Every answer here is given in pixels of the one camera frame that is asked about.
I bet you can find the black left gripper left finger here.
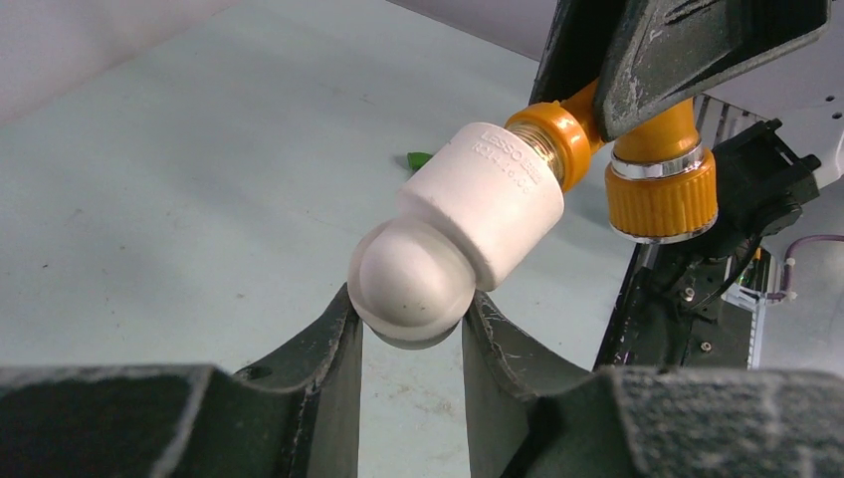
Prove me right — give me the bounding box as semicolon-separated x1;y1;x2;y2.
1;289;362;477

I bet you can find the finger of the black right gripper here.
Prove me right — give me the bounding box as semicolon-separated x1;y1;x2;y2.
528;1;633;106
593;0;832;140

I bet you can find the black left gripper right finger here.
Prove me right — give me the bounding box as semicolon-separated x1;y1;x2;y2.
462;292;843;477

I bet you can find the orange water faucet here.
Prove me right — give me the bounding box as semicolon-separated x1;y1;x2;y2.
505;82;719;244

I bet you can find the green water faucet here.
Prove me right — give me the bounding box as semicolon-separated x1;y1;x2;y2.
405;151;433;172

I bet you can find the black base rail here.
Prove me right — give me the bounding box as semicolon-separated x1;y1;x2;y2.
595;95;821;368

